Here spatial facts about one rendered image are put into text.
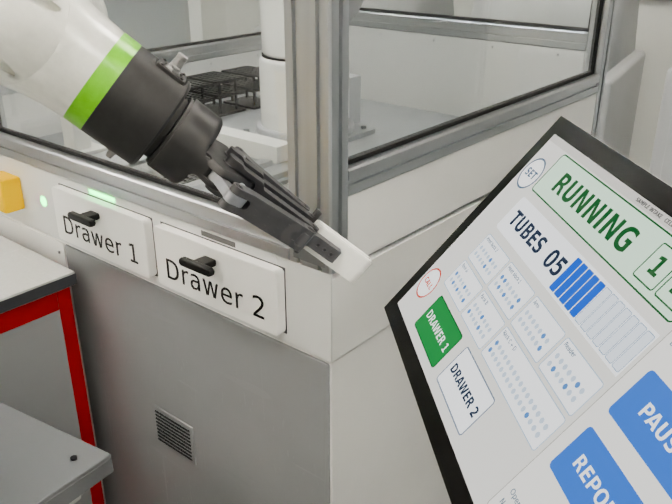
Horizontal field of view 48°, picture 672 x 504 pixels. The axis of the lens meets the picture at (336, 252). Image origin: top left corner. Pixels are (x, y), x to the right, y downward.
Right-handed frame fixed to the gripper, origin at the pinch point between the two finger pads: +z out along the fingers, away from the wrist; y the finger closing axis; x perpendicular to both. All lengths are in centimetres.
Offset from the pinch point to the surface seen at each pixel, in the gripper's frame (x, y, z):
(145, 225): 31, 55, -9
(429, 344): 1.9, -0.9, 14.5
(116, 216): 35, 60, -14
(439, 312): -0.8, 2.2, 14.5
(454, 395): 1.5, -10.7, 14.5
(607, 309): -14.3, -17.3, 14.5
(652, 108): -79, 288, 183
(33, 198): 52, 84, -27
